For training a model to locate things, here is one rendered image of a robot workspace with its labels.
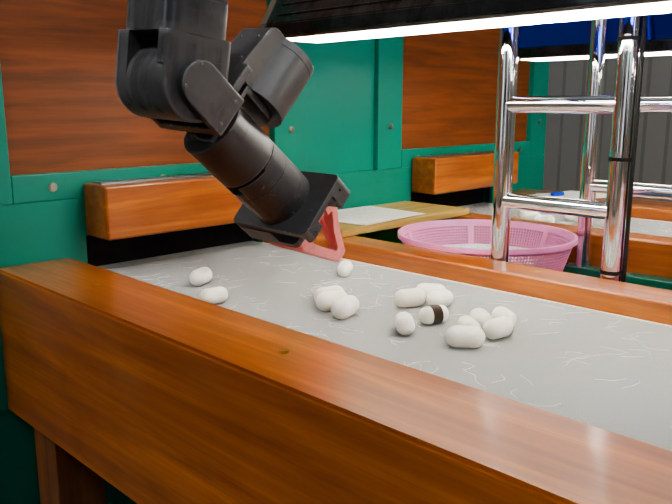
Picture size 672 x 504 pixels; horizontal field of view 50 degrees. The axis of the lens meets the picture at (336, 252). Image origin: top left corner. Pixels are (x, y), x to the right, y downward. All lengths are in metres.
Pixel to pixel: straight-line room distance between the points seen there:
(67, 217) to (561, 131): 1.91
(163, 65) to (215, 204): 0.52
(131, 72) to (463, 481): 0.37
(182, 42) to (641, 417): 0.43
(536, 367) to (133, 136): 0.65
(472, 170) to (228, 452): 1.02
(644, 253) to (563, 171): 1.46
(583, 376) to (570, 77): 2.00
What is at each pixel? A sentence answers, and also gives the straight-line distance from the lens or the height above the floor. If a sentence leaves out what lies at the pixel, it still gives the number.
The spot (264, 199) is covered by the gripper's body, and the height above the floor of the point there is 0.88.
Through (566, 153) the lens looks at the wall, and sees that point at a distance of 2.58.
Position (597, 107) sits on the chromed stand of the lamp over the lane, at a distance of 0.88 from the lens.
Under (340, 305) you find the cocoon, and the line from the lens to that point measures 0.75.
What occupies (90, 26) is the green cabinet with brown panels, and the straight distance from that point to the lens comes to 1.03.
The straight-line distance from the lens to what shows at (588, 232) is 1.16.
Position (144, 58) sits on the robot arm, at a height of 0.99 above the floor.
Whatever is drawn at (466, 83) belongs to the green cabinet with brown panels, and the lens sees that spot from 1.60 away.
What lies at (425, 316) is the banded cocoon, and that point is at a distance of 0.74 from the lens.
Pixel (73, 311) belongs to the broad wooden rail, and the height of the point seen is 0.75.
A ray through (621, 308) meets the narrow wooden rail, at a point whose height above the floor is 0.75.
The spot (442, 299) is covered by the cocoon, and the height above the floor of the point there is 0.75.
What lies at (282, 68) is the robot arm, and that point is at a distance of 0.62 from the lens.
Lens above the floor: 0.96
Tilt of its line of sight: 11 degrees down
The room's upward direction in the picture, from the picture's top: straight up
